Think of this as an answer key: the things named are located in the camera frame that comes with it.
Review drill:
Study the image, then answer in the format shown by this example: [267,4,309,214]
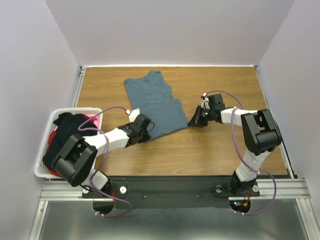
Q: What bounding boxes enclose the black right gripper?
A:
[188,105,214,127]

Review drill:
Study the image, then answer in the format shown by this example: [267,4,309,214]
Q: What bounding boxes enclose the blue-grey t-shirt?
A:
[124,70,188,141]

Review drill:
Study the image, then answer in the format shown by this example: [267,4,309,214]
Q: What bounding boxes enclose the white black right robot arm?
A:
[187,106,282,195]

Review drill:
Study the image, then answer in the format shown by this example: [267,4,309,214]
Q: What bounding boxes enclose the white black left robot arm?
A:
[48,122,150,197]

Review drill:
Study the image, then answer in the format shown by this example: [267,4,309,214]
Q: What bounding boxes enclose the black t-shirt in basket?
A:
[42,112,101,173]

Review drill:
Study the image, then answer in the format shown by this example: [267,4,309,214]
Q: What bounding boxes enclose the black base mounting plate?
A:
[82,176,260,214]

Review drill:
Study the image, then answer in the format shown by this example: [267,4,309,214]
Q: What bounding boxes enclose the red t-shirt in basket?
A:
[47,113,97,179]

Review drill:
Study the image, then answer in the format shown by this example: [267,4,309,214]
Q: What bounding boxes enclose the white plastic laundry basket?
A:
[34,107,102,179]

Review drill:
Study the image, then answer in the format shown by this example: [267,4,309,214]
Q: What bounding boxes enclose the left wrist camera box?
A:
[128,108,152,130]

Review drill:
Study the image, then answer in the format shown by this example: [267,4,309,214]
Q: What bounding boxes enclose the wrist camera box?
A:
[208,93,226,111]
[128,108,152,130]

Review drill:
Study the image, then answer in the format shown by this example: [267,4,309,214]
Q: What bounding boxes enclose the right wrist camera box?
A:
[208,93,226,111]

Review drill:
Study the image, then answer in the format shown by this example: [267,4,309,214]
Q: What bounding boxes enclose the aluminium left side rail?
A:
[71,66,87,108]

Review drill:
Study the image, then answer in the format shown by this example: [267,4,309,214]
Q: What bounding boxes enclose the aluminium front frame rail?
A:
[39,178,311,201]

